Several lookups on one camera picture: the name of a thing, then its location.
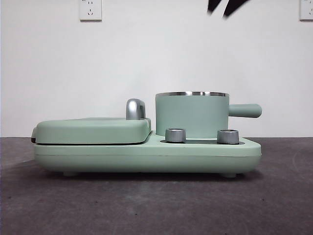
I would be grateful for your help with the white wall socket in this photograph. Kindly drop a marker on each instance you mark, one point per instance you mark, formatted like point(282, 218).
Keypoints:
point(90, 11)
point(306, 9)

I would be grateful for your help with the silver control knob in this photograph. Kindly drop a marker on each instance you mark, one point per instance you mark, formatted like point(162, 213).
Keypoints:
point(175, 135)
point(228, 137)

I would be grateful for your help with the mint green griddle lid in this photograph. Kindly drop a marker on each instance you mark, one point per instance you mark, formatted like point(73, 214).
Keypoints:
point(93, 131)

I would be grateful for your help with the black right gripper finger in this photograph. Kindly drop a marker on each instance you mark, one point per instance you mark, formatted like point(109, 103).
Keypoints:
point(216, 5)
point(234, 6)

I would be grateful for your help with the mint green breakfast machine base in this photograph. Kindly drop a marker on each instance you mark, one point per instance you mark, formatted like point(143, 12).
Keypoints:
point(146, 159)

